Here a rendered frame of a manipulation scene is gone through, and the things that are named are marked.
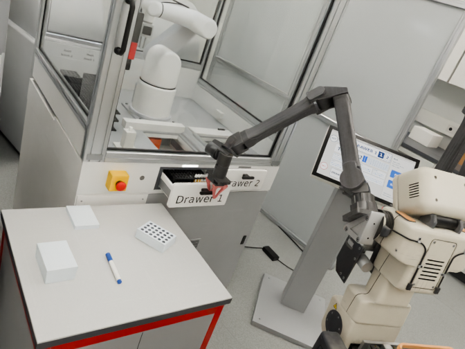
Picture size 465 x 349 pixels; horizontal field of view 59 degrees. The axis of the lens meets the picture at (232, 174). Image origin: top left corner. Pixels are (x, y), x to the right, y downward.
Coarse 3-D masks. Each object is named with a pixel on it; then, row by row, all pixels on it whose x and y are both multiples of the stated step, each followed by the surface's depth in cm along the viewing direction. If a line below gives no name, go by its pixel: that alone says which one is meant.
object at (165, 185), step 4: (204, 172) 191; (164, 176) 172; (160, 180) 174; (164, 180) 172; (168, 180) 170; (160, 184) 174; (164, 184) 171; (168, 184) 169; (172, 184) 168; (164, 188) 171; (168, 188) 169; (164, 192) 171; (168, 192) 169; (168, 196) 169
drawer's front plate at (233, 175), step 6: (228, 174) 193; (234, 174) 195; (240, 174) 198; (252, 174) 202; (258, 174) 205; (264, 174) 208; (234, 180) 197; (240, 180) 200; (246, 180) 202; (252, 180) 204; (234, 186) 200; (240, 186) 202; (246, 186) 205; (252, 186) 207; (258, 186) 210
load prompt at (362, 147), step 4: (360, 144) 221; (364, 144) 221; (360, 148) 220; (364, 148) 220; (368, 148) 220; (372, 148) 221; (376, 148) 221; (364, 152) 220; (368, 152) 220; (372, 152) 220; (376, 152) 220; (380, 152) 220; (384, 152) 220; (376, 156) 219; (380, 156) 219; (384, 156) 219; (388, 156) 220; (384, 160) 219; (388, 160) 219
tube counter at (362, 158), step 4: (360, 156) 219; (364, 156) 219; (368, 156) 219; (360, 160) 218; (364, 160) 218; (368, 160) 218; (372, 160) 219; (376, 160) 219; (368, 164) 218; (372, 164) 218; (376, 164) 218; (380, 164) 218; (384, 164) 218; (380, 168) 217; (384, 168) 217
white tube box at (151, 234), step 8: (144, 224) 153; (152, 224) 155; (136, 232) 150; (144, 232) 149; (152, 232) 152; (160, 232) 153; (168, 232) 154; (144, 240) 150; (152, 240) 148; (160, 240) 148; (168, 240) 150; (160, 248) 148
